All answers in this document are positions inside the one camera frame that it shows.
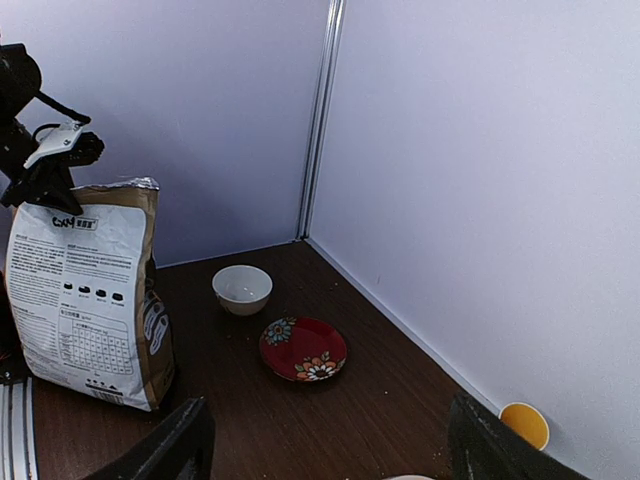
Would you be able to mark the white ceramic bowl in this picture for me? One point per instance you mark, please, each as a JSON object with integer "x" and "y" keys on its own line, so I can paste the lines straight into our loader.
{"x": 242, "y": 290}

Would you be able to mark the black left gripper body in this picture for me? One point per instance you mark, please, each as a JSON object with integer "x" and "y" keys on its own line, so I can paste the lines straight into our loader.
{"x": 32, "y": 186}

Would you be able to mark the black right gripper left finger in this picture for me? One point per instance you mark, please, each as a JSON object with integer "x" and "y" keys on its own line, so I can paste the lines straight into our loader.
{"x": 180, "y": 447}

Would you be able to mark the left aluminium wall post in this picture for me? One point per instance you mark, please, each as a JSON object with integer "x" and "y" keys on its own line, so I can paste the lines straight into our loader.
{"x": 319, "y": 115}

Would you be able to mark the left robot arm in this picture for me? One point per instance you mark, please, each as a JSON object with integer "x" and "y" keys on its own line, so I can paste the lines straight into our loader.
{"x": 21, "y": 82}

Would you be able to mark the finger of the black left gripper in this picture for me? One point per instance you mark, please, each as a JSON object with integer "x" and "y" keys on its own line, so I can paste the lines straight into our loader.
{"x": 62, "y": 186}

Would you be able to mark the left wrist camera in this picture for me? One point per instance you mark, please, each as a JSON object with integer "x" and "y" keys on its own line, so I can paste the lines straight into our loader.
{"x": 67, "y": 143}

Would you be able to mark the floral mug yellow inside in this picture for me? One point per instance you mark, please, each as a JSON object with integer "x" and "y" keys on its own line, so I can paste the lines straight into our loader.
{"x": 527, "y": 422}

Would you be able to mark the small patterned cup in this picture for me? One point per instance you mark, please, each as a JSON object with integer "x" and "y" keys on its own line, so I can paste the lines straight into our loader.
{"x": 303, "y": 349}

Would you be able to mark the pink double pet bowl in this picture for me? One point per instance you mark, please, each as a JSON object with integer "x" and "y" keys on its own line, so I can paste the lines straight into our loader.
{"x": 409, "y": 477}

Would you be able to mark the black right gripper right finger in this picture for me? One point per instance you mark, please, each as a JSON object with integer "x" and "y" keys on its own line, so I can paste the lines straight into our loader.
{"x": 483, "y": 447}

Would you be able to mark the aluminium front rail frame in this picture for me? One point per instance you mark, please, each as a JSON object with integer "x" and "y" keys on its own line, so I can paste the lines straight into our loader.
{"x": 18, "y": 452}

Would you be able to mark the brown pet food bag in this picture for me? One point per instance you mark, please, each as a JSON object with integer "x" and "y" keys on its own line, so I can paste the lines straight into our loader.
{"x": 81, "y": 290}

